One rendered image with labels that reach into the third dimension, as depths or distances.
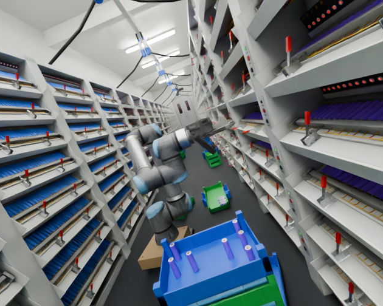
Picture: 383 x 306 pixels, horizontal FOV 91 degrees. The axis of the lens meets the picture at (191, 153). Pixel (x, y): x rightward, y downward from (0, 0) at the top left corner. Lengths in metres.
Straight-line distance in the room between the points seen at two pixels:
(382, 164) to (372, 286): 0.40
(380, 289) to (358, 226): 0.19
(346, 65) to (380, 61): 0.05
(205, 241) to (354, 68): 0.62
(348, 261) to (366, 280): 0.06
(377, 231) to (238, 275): 0.33
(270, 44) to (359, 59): 0.40
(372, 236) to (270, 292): 0.27
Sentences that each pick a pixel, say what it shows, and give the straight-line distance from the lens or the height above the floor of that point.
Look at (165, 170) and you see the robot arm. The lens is 0.83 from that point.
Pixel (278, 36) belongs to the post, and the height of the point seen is 1.07.
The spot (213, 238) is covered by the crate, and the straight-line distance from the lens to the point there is 0.74.
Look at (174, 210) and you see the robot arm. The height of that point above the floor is 0.33.
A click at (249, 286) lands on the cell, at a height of 0.46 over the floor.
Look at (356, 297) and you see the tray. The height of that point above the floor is 0.18.
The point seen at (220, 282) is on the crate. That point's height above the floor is 0.51.
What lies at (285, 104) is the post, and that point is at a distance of 0.76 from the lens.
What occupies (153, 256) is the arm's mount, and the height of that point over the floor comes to 0.14.
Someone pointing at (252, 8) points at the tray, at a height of 1.17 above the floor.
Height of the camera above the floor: 0.92
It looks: 10 degrees down
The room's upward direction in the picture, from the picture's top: 21 degrees counter-clockwise
